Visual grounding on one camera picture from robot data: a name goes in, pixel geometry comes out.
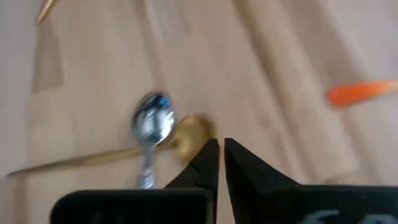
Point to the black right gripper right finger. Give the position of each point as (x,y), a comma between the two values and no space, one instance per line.
(255,186)

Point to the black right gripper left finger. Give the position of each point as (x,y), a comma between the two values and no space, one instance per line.
(199,174)

